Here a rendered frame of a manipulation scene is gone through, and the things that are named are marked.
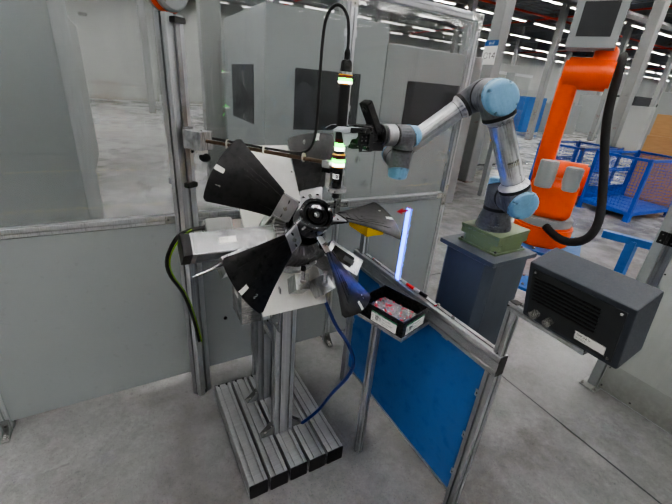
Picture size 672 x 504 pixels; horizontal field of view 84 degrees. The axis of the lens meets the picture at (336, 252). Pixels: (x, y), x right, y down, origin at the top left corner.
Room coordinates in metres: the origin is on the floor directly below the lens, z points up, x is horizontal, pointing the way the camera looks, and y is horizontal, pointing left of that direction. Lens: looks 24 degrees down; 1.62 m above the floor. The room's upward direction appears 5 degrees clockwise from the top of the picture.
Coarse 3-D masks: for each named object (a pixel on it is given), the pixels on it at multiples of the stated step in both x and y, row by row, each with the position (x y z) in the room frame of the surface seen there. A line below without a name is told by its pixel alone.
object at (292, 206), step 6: (282, 198) 1.19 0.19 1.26; (288, 198) 1.19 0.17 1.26; (282, 204) 1.19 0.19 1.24; (288, 204) 1.19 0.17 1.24; (294, 204) 1.20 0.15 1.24; (276, 210) 1.19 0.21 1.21; (282, 210) 1.19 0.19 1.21; (288, 210) 1.20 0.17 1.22; (294, 210) 1.20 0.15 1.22; (276, 216) 1.19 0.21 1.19; (282, 216) 1.20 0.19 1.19; (288, 216) 1.20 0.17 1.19
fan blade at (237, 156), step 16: (240, 144) 1.20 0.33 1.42; (224, 160) 1.18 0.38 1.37; (240, 160) 1.18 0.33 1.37; (256, 160) 1.20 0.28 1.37; (224, 176) 1.16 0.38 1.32; (240, 176) 1.17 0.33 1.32; (256, 176) 1.18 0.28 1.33; (272, 176) 1.19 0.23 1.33; (208, 192) 1.14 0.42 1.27; (224, 192) 1.16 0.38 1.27; (240, 192) 1.17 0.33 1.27; (256, 192) 1.17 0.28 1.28; (272, 192) 1.18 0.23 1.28; (240, 208) 1.17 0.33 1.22; (256, 208) 1.18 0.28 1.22; (272, 208) 1.18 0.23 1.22
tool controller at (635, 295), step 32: (544, 256) 0.93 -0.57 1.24; (576, 256) 0.92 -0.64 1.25; (544, 288) 0.88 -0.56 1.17; (576, 288) 0.81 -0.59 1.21; (608, 288) 0.78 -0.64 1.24; (640, 288) 0.77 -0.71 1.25; (544, 320) 0.86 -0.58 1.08; (576, 320) 0.80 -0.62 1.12; (608, 320) 0.74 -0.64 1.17; (640, 320) 0.72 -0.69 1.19; (608, 352) 0.74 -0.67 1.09
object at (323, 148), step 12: (288, 144) 1.43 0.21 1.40; (300, 144) 1.42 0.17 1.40; (324, 144) 1.40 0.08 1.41; (312, 156) 1.37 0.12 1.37; (324, 156) 1.36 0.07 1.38; (300, 168) 1.35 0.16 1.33; (312, 168) 1.33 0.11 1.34; (300, 180) 1.32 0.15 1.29; (312, 180) 1.30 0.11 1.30; (324, 180) 1.29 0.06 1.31
